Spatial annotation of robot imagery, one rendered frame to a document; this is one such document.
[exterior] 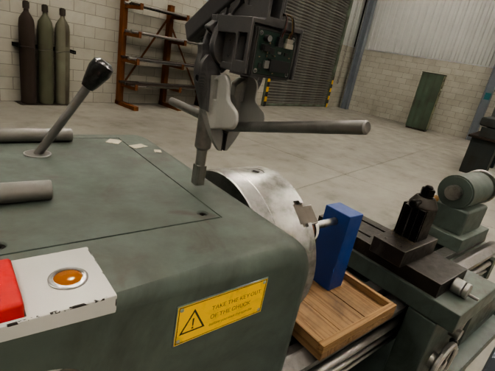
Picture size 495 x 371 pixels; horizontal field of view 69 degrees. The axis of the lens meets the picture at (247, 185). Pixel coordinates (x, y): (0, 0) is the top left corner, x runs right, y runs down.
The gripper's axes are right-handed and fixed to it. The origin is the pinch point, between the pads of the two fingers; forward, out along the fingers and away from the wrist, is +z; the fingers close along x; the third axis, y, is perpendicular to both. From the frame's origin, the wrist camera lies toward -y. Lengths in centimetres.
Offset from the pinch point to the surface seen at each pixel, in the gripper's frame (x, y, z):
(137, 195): -8.6, -3.7, 8.4
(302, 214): 22.4, -1.9, 15.1
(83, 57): 185, -712, 48
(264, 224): 2.5, 8.2, 8.5
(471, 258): 125, 2, 48
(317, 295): 45, -8, 46
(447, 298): 74, 12, 42
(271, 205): 15.4, -3.3, 13.0
